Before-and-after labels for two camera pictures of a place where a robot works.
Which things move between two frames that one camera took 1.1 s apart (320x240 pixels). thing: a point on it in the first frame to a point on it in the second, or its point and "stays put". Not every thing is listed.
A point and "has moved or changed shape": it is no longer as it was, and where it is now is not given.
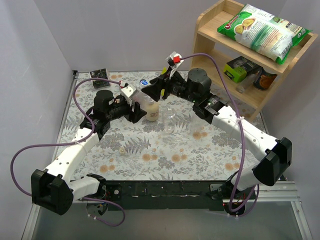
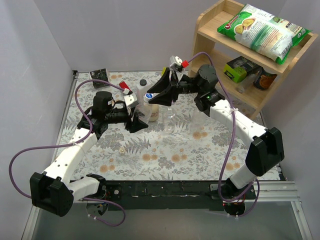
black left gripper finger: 138,113 to 136,125
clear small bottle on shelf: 247,81 stays put
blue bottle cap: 144,82 has moved or changed shape
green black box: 238,69 stays put
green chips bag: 262,33 stays put
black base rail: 164,195 stays put
